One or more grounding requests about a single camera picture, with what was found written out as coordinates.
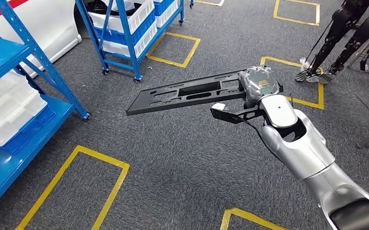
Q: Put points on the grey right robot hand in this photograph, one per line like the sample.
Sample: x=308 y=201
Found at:
x=257 y=84

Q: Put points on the black license plate frame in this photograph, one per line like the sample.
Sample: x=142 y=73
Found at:
x=140 y=106

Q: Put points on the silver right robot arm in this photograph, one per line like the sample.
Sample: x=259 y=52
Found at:
x=305 y=152

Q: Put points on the blue wheeled shelf rack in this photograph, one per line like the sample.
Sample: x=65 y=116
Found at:
x=130 y=47

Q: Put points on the black plastic part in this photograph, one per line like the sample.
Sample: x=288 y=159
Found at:
x=97 y=6

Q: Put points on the large blue metal shelf rack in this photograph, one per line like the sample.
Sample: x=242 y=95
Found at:
x=0 y=54

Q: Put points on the yellow floor tape square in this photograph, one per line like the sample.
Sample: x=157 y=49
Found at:
x=192 y=50
x=317 y=14
x=321 y=95
x=248 y=216
x=60 y=173

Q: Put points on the black robot legs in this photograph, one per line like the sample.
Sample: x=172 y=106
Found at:
x=333 y=35

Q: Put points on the blue plastic crate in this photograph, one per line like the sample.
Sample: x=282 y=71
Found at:
x=162 y=6
x=35 y=127
x=143 y=31

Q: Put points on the white car with red stripe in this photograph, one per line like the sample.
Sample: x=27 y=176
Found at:
x=51 y=22

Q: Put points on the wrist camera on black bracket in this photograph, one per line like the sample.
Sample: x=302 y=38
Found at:
x=229 y=115

